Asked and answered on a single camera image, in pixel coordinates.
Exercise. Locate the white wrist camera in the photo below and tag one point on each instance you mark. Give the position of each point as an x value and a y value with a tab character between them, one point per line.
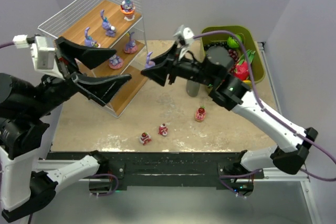
184	36
43	53

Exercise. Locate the dark red grape bunch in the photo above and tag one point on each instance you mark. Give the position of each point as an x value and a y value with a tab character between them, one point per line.
234	54

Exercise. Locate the green plastic fruit bin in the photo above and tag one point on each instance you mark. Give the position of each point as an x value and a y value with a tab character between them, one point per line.
257	68

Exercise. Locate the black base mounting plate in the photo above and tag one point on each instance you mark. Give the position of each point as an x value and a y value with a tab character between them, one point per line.
166	169

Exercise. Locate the white wire wooden shelf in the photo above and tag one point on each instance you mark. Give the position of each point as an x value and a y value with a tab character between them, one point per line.
116	24

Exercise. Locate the pink dragon fruit toy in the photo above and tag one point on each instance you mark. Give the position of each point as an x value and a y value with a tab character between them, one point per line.
241	71

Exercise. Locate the pink bear donut strawberry toy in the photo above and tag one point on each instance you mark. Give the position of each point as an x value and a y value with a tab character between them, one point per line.
200	114

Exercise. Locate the pink bear cake slice toy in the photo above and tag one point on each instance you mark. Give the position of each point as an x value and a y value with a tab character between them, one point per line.
145	138

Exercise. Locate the dark blue grape bunch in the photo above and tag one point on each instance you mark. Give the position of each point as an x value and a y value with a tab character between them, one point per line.
222	44

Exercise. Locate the purple bunny pink donut toy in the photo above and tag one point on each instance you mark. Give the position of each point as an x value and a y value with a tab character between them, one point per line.
130	47

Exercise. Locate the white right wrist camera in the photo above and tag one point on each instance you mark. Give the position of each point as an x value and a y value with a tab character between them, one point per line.
184	36

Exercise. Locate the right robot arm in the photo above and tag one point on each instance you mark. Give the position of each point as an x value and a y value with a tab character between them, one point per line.
228	91

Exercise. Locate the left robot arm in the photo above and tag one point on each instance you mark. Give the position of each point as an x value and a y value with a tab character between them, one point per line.
24	190

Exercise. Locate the green round melon toy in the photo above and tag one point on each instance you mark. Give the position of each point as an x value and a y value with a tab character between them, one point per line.
233	43

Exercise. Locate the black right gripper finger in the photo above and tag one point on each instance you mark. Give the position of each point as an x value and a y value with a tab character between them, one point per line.
173	52
160	72

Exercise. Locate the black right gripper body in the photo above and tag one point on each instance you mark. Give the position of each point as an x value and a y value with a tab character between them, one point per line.
171	66

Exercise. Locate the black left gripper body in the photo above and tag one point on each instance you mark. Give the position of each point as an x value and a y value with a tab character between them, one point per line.
70	73

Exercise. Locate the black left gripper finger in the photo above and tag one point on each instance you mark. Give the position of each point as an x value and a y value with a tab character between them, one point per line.
101	90
91	57

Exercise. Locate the small purple bunny strawberry toy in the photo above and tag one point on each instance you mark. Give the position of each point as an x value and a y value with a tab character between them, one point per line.
149	63

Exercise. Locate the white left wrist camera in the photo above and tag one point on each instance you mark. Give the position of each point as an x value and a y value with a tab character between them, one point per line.
43	53

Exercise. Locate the purple bunny with tube toy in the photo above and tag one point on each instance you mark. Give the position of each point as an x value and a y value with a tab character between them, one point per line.
110	30

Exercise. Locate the spray bottle white cap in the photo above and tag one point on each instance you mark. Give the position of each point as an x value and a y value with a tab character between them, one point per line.
192	88

